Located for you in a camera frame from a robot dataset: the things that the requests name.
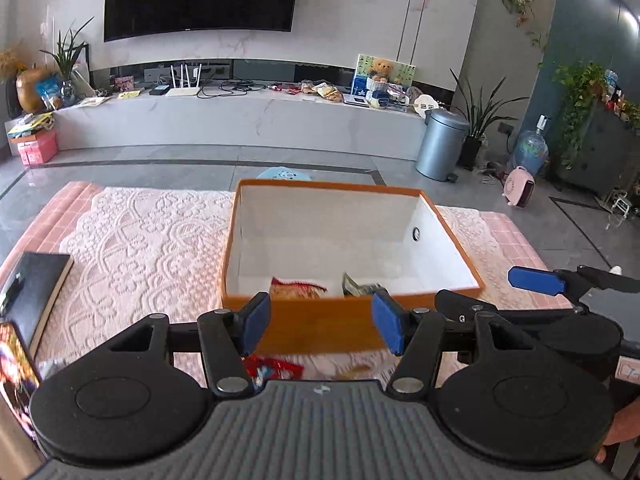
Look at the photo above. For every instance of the clear bag of nuts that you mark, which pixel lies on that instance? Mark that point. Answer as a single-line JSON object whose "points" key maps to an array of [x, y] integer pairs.
{"points": [[380, 373]]}

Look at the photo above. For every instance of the blue water jug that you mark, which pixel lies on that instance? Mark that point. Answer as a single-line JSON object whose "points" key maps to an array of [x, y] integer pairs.
{"points": [[531, 149]]}

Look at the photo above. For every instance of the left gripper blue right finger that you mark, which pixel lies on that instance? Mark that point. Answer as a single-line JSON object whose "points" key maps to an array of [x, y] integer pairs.
{"points": [[415, 336]]}

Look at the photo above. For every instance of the dark green snack bag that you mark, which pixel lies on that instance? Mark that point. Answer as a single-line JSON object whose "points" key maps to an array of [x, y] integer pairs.
{"points": [[352, 288]]}

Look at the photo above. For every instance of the person's right hand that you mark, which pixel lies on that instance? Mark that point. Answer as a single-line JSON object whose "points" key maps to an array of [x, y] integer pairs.
{"points": [[626, 426]]}

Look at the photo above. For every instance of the tall leafy floor plant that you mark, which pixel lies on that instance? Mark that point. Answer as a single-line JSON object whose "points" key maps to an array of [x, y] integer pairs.
{"points": [[480, 112]]}

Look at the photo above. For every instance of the pink storage box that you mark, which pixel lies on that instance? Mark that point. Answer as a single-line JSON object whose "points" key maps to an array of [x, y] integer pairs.
{"points": [[38, 149]]}

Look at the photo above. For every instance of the potted plant on console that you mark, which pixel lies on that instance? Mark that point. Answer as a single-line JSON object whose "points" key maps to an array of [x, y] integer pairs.
{"points": [[71, 57]]}

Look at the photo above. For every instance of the orange chip bag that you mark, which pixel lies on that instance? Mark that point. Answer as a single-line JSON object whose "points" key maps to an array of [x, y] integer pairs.
{"points": [[295, 290]]}

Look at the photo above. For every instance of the pink small heater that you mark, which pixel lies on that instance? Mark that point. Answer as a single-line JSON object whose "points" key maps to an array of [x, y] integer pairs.
{"points": [[519, 187]]}

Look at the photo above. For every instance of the brown round vase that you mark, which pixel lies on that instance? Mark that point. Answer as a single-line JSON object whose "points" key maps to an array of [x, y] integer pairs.
{"points": [[27, 93]]}

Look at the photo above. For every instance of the teddy bear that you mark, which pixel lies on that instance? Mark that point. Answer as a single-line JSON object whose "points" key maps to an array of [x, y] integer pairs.
{"points": [[381, 69]]}

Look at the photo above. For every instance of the black notebook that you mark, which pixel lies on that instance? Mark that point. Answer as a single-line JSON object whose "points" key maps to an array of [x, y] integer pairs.
{"points": [[29, 294]]}

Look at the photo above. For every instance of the phone with lit screen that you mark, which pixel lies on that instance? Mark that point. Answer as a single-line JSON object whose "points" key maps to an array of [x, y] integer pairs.
{"points": [[19, 378]]}

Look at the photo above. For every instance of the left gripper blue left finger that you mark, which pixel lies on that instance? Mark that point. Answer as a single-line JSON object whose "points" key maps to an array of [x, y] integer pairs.
{"points": [[226, 338]]}

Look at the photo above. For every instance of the grey metal trash bin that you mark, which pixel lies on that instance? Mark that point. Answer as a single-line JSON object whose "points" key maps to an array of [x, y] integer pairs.
{"points": [[441, 146]]}

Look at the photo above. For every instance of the orange cardboard box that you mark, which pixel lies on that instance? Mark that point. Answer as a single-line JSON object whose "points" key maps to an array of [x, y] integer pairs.
{"points": [[318, 232]]}

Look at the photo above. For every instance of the climbing green vine plant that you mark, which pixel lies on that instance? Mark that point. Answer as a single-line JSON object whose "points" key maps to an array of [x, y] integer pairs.
{"points": [[583, 83]]}

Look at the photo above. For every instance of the light blue stool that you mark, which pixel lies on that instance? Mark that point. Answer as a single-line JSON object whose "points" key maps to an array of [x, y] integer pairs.
{"points": [[284, 173]]}

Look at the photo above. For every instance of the white tv console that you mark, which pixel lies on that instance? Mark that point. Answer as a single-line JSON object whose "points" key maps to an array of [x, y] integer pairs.
{"points": [[264, 118]]}

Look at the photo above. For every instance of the white wifi router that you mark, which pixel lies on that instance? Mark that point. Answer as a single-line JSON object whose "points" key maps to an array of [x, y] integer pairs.
{"points": [[186, 80]]}

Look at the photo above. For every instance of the red snack bag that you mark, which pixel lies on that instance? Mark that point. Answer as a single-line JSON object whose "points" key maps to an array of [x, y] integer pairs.
{"points": [[262, 370]]}

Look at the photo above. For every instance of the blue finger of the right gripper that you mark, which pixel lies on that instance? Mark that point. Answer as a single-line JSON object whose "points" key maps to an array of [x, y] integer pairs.
{"points": [[463, 309], [572, 285]]}

